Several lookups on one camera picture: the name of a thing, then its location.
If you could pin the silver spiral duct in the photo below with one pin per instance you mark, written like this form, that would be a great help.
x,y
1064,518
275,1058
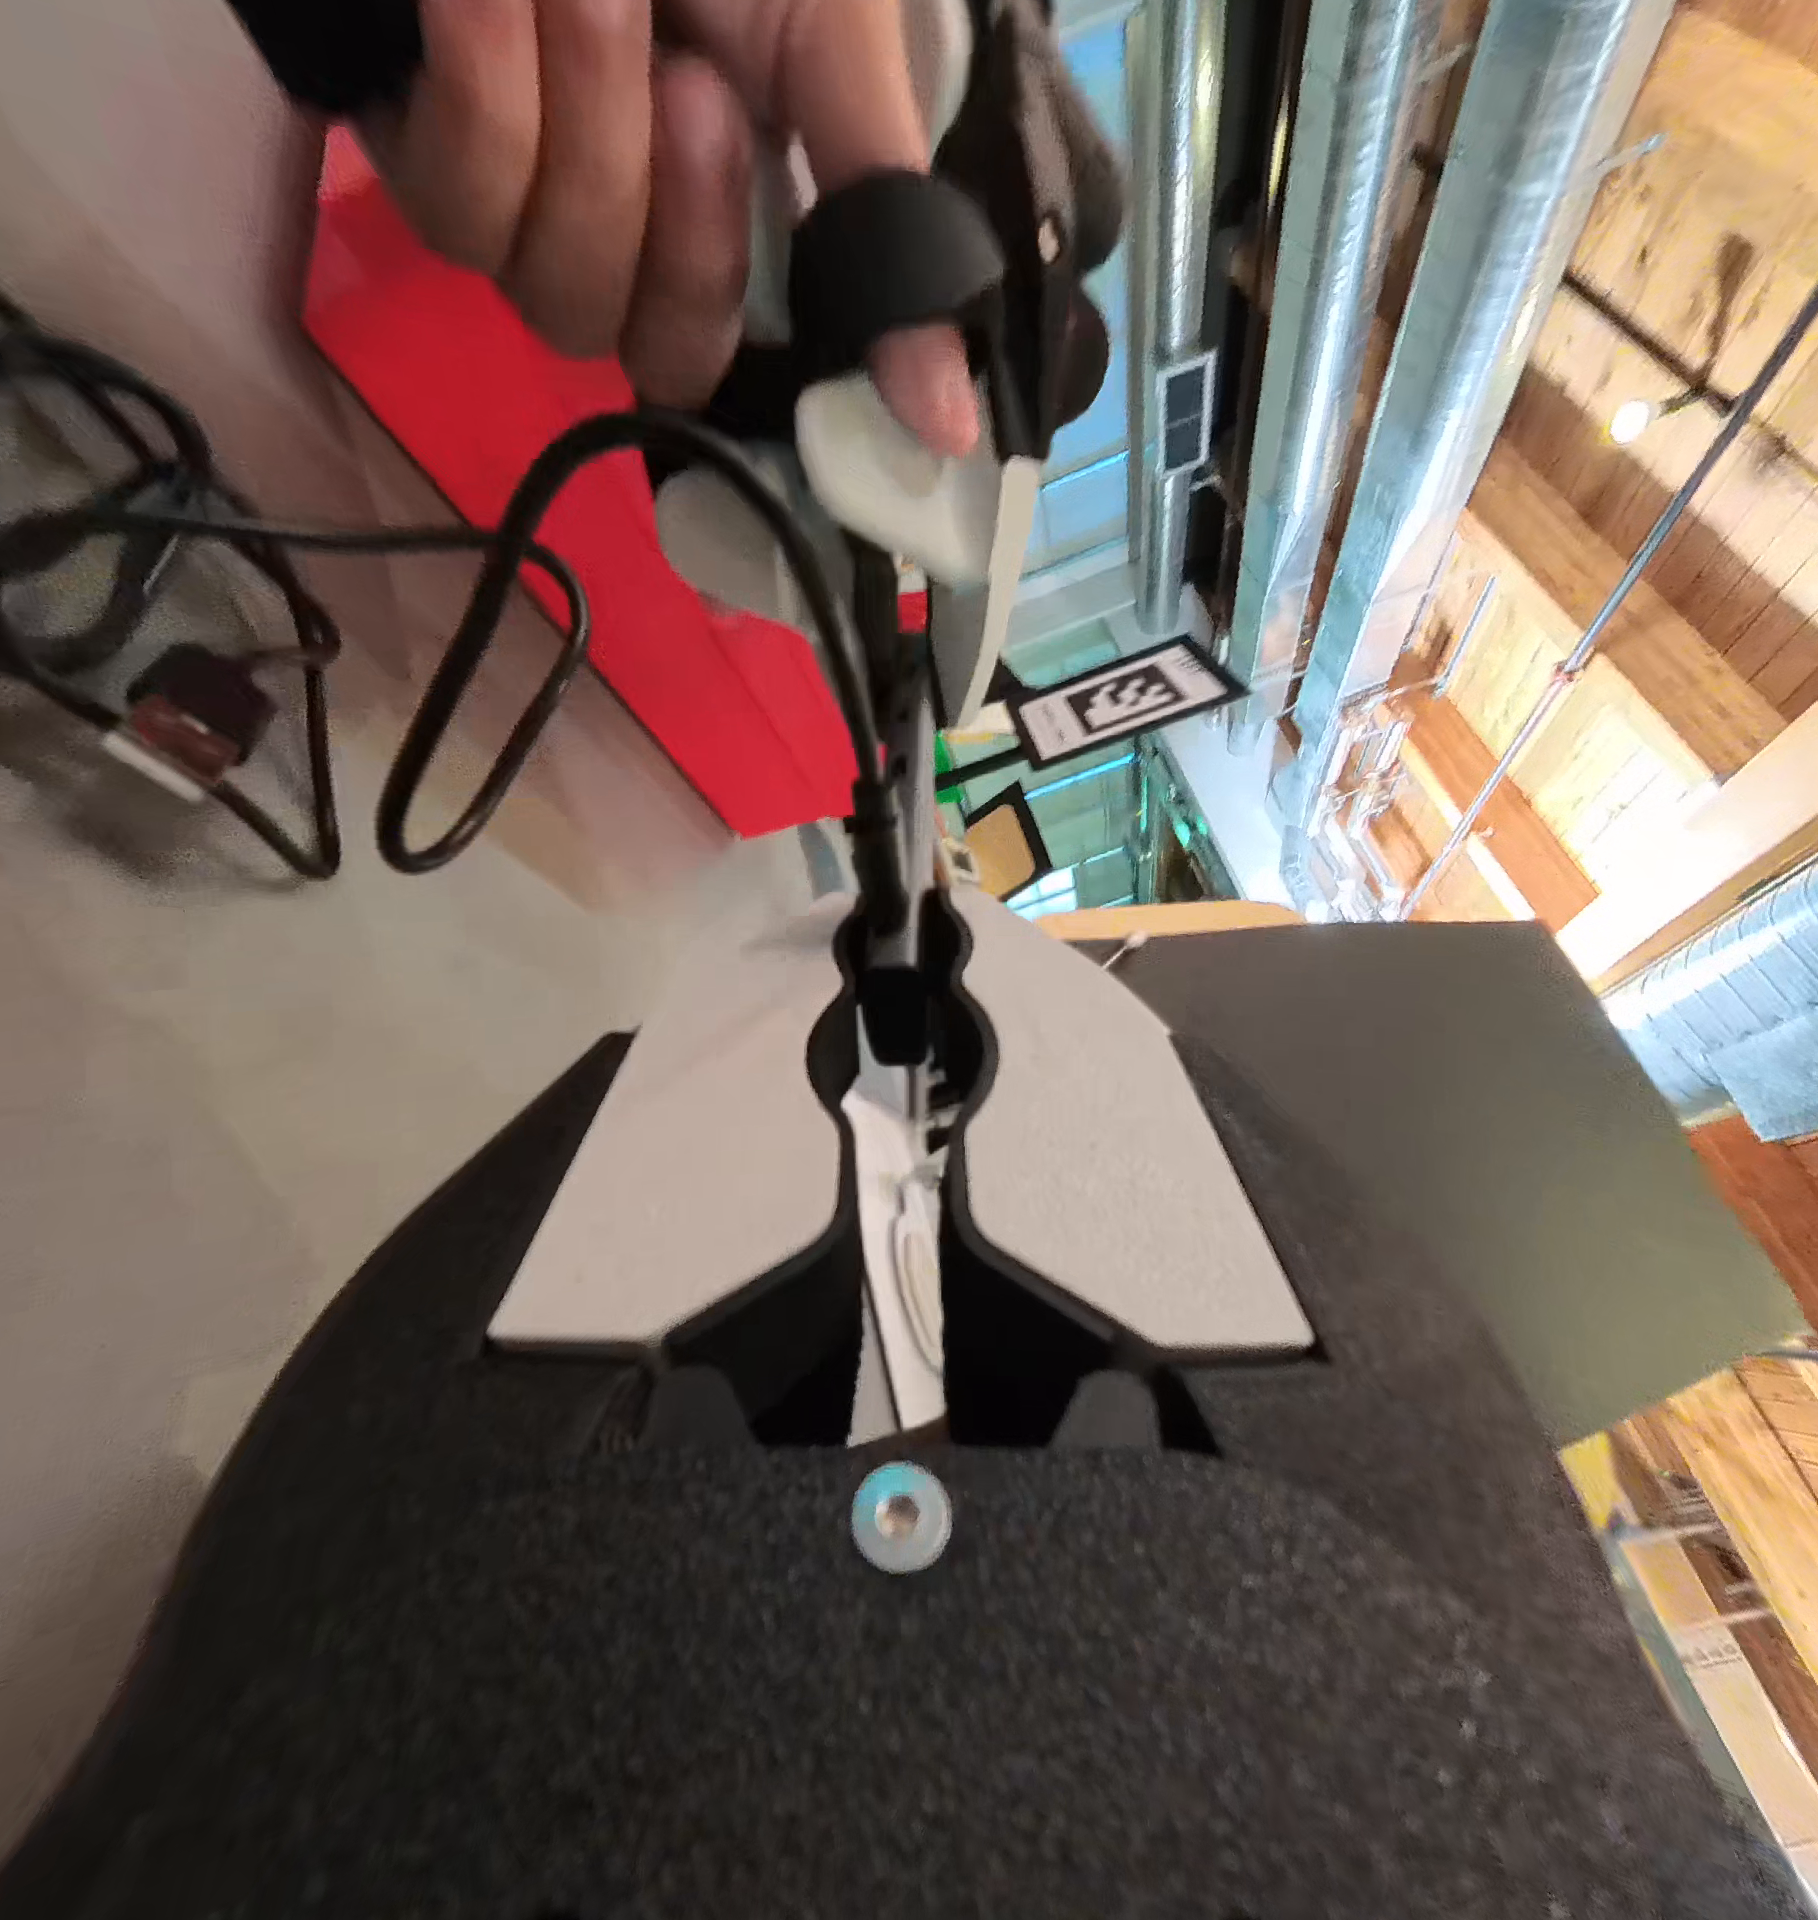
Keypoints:
x,y
1179,181

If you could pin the person's left hand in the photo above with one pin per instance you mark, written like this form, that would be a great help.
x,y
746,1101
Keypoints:
x,y
624,149

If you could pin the red plastic bin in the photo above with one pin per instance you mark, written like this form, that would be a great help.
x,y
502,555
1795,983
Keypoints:
x,y
640,600

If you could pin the silver ventilation duct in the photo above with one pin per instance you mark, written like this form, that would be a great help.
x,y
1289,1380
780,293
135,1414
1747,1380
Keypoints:
x,y
1451,299

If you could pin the white printed sign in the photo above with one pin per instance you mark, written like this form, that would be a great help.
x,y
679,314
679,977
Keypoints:
x,y
1133,697

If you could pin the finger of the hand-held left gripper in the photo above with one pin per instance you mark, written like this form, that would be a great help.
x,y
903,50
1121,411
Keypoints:
x,y
1000,585

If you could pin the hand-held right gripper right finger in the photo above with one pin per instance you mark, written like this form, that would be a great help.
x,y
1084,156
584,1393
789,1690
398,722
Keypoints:
x,y
1119,1185

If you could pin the black board on white stand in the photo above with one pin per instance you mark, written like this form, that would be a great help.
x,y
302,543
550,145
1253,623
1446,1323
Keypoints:
x,y
1451,1170

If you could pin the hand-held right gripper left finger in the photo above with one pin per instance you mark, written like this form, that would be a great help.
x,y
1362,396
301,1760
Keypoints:
x,y
700,1185

